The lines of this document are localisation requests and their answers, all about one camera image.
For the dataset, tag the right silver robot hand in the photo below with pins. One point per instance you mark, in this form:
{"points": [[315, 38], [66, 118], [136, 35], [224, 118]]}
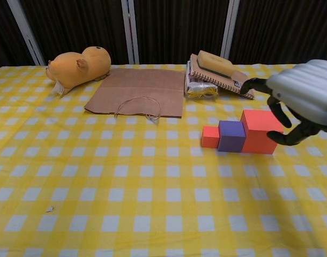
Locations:
{"points": [[305, 85]]}

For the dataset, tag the purple cube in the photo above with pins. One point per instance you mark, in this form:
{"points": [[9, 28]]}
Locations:
{"points": [[231, 137]]}

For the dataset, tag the small red foam cube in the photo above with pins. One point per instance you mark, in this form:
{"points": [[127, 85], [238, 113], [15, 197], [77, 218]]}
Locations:
{"points": [[209, 137]]}

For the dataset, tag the large red foam cube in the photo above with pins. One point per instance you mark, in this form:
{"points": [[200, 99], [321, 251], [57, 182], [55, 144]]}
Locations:
{"points": [[260, 139]]}

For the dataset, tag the brown spiral notebook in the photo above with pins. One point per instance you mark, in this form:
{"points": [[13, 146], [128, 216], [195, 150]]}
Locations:
{"points": [[227, 85]]}

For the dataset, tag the yellow sponge block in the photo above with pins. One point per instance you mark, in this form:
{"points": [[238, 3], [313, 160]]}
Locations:
{"points": [[214, 63]]}

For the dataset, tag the flat brown paper bag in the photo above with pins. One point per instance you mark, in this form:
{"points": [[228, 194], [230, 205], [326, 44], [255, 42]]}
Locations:
{"points": [[142, 88]]}

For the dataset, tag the yellow checked tablecloth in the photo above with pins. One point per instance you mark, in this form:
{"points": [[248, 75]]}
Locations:
{"points": [[99, 174]]}

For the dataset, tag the orange plush animal toy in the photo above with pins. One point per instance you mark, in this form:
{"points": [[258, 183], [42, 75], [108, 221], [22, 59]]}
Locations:
{"points": [[72, 69]]}

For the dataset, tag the small white paper scrap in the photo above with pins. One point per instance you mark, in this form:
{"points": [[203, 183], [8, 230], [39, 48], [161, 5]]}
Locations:
{"points": [[50, 209]]}

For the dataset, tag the white partition post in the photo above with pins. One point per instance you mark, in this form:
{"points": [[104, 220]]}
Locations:
{"points": [[26, 34], [229, 29], [130, 32]]}

